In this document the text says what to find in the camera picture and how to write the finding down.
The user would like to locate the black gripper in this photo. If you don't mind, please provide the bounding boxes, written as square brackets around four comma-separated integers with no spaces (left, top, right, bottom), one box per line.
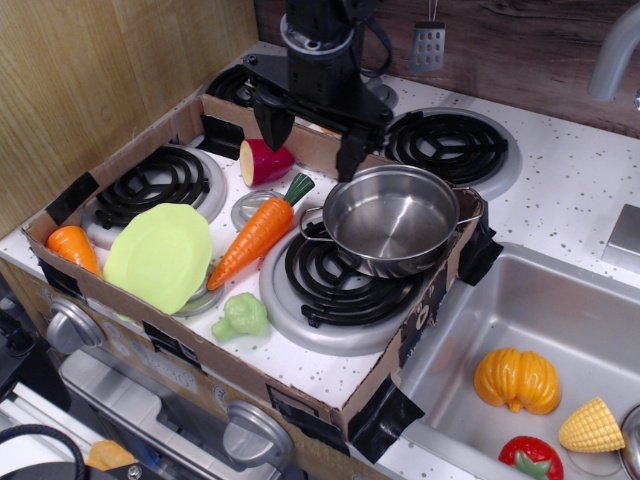
[243,54,393,182]

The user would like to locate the green toy broccoli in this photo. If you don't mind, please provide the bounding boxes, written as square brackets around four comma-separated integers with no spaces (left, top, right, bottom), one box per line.
[211,293,269,342]

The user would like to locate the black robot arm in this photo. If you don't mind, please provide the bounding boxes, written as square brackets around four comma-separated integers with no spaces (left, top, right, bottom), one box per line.
[243,1,393,182]

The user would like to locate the stainless steel pot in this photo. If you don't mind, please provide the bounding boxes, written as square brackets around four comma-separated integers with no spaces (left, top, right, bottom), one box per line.
[298,165,484,278]

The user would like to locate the red toy radish half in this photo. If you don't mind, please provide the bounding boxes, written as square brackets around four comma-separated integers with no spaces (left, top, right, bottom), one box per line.
[239,139,295,187]

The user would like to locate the silver back stove knob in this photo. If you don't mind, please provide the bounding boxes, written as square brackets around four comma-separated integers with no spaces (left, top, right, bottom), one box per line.
[365,78,399,110]

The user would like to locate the silver stove knob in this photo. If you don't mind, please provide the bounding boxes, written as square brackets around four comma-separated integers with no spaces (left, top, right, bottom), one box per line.
[230,190,284,231]
[365,78,399,110]

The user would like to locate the back left black burner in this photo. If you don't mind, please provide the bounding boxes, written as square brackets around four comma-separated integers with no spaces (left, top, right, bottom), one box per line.
[198,64,254,108]

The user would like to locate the black burner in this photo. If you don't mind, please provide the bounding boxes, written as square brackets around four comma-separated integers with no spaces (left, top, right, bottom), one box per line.
[259,219,426,357]
[384,107,523,201]
[81,145,226,250]
[198,64,254,108]

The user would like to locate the silver stove centre knob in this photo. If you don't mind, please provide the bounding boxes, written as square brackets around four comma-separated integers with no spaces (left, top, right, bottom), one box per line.
[230,190,284,231]

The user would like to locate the large orange toy carrot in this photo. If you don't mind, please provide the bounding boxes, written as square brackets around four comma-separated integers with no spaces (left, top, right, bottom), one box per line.
[207,173,315,291]

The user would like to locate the front left black burner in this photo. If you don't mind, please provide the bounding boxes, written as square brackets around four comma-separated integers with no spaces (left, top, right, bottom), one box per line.
[81,145,226,250]

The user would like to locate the hanging metal spatula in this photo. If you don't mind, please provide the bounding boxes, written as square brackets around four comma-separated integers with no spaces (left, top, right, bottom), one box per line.
[409,0,446,74]

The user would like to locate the back right black burner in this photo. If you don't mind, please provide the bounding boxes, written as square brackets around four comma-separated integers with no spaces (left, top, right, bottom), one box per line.
[384,107,523,201]

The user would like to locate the front right black burner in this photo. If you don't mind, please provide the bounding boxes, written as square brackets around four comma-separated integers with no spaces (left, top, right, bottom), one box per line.
[259,219,426,357]

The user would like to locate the light green plastic plate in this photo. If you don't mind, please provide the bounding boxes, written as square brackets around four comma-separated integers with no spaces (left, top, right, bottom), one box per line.
[103,203,213,315]

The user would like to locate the silver disc under plate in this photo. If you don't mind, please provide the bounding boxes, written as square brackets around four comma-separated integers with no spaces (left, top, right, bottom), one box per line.
[173,264,225,318]

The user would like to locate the small orange toy carrot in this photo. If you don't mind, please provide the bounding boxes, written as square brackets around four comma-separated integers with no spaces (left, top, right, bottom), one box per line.
[46,225,102,276]

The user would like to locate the brown cardboard fence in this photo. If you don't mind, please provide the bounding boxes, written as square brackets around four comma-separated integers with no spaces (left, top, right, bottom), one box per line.
[23,95,486,462]

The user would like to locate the right silver oven knob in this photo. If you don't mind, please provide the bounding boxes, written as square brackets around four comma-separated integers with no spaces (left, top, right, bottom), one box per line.
[222,400,293,468]

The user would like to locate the silver oven knob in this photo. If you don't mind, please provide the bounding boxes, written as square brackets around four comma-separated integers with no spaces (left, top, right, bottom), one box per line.
[46,298,106,355]
[222,400,293,468]

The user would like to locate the left silver oven knob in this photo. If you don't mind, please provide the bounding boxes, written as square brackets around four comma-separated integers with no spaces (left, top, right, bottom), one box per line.
[46,298,106,355]

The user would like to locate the orange toy pumpkin in sink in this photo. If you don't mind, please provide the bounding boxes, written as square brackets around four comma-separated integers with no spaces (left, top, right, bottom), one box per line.
[473,347,562,415]

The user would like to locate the silver faucet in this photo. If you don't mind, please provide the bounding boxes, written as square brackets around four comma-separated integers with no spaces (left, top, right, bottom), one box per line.
[588,3,639,100]

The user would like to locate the silver sink basin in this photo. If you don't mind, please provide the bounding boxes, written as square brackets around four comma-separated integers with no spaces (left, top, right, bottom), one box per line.
[401,244,639,479]

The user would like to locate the orange toy piece on floor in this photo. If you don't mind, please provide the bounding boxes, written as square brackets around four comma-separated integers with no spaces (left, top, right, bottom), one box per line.
[85,440,136,471]

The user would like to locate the red toy strawberry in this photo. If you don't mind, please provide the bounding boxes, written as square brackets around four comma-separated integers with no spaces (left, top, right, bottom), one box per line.
[498,436,565,480]

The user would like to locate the yellow toy corn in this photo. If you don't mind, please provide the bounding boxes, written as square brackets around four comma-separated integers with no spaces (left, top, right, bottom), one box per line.
[558,397,626,453]

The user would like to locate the silver oven door handle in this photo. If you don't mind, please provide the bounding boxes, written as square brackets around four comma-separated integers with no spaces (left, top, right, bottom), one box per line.
[60,351,283,479]

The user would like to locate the silver faucet handle base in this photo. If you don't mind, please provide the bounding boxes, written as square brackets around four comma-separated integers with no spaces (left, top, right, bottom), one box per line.
[602,204,640,273]

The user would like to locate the black cable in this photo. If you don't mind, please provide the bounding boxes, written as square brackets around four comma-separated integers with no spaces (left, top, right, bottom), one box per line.
[0,423,87,480]

